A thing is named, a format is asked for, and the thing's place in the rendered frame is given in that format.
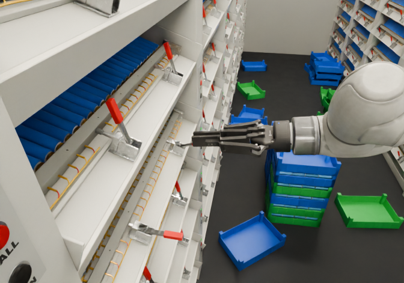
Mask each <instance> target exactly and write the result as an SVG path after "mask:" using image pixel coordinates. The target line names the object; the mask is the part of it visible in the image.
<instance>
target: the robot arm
mask: <svg viewBox="0 0 404 283"><path fill-rule="evenodd" d="M191 139H192V145H193V147H220V149H221V152H223V153H235V154H247V155H252V156H255V157H261V156H262V151H263V150H269V149H274V151H275V152H276V153H281V152H290V150H292V151H293V154H294V155H324V156H329V157H340V158H353V157H369V156H374V155H378V154H382V153H385V152H387V151H390V150H391V149H392V148H393V147H394V148H395V147H398V146H400V145H403V144H404V68H403V67H401V66H399V65H397V64H395V63H392V62H387V61H375V62H370V63H368V64H364V65H362V66H360V67H358V68H356V69H355V70H354V71H352V72H351V73H350V74H349V75H347V76H346V77H345V78H344V80H343V81H342V82H341V84H340V85H339V86H338V88H337V89H336V91H335V93H334V95H333V97H332V99H331V102H330V104H329V108H328V112H326V113H325V114H324V115H320V116H310V117H293V118H292V120H291V123H290V122H289V120H286V121H274V122H273V126H268V125H263V124H262V121H261V120H255V121H252V122H246V123H238V124H229V125H224V126H223V129H221V130H218V131H197V132H193V136H192V137H191ZM250 142H251V143H250Z"/></svg>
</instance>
